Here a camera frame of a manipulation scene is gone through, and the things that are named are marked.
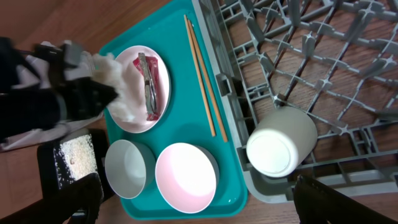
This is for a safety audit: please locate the grey bowl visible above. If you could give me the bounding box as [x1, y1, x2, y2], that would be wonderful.
[104, 139, 155, 199]

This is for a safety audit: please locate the wooden chopstick left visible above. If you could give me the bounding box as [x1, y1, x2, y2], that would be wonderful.
[183, 14, 216, 137]

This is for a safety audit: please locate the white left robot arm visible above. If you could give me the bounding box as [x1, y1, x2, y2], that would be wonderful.
[1, 37, 118, 151]

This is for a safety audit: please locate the teal plastic tray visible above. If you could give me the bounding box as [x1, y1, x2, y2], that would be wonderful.
[100, 1, 248, 220]

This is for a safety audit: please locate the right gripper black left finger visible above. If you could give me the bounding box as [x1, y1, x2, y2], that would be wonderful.
[1, 173, 103, 223]

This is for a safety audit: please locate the white napkin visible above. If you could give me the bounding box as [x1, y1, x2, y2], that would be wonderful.
[93, 53, 136, 122]

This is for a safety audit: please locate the pile of rice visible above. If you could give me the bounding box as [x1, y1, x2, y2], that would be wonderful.
[53, 134, 98, 189]

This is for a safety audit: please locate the pink plate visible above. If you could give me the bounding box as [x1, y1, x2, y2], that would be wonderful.
[111, 45, 172, 133]

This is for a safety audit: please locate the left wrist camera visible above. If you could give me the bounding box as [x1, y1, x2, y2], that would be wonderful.
[32, 40, 83, 70]

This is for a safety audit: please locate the black tray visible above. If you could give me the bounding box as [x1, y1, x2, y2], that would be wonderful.
[37, 129, 114, 203]

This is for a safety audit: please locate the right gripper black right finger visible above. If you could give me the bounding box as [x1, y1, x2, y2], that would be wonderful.
[293, 175, 397, 224]

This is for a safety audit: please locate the wooden chopstick right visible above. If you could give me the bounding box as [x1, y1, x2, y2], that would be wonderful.
[189, 20, 228, 142]

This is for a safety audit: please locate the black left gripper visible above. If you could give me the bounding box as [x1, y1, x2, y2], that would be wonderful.
[55, 77, 118, 121]

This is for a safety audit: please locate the wooden chopstick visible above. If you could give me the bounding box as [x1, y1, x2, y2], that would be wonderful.
[189, 20, 228, 142]
[183, 14, 216, 137]

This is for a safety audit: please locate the pink bowl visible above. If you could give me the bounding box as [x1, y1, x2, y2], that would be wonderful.
[155, 142, 220, 214]

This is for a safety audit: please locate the white plastic cup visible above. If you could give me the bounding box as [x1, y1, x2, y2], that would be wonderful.
[246, 106, 318, 178]

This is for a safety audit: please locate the red snack wrapper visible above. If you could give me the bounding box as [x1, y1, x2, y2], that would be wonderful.
[133, 52, 160, 121]

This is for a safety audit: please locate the grey dishwasher rack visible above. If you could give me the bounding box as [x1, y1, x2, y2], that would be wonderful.
[193, 0, 397, 203]

